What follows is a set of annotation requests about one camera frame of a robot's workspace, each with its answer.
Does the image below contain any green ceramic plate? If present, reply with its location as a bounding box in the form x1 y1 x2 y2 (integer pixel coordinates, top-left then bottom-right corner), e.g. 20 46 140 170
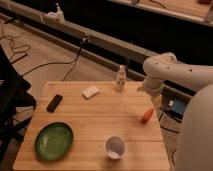
34 122 74 161

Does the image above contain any orange carrot toy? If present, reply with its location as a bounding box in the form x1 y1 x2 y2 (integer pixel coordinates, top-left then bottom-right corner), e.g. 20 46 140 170
141 108 154 124

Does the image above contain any black chair frame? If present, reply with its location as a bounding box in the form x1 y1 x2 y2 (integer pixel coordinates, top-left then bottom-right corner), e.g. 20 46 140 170
0 45 36 162

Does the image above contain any white sponge block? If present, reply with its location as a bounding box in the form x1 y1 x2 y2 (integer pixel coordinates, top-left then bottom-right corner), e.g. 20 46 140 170
82 86 100 99

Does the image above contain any blue power box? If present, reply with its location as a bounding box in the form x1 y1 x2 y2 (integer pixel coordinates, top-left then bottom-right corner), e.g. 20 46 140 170
169 99 186 117

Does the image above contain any white ceramic cup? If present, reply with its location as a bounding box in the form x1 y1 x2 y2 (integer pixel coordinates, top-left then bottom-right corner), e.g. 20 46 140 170
104 136 125 160

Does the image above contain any black floor cable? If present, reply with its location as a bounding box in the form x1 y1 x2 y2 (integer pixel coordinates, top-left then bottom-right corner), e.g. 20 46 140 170
20 35 90 77

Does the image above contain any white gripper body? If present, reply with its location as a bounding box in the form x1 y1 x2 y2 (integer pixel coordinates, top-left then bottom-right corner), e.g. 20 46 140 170
137 78 164 97

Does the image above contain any small clear bottle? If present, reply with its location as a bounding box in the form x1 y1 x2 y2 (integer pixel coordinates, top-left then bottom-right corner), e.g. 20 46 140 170
115 65 126 92

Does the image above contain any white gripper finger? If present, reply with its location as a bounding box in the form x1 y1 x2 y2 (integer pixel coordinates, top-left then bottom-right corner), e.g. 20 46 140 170
151 95 162 114

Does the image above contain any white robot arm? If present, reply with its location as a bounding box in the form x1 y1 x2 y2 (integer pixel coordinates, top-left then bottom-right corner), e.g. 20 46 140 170
141 52 213 171

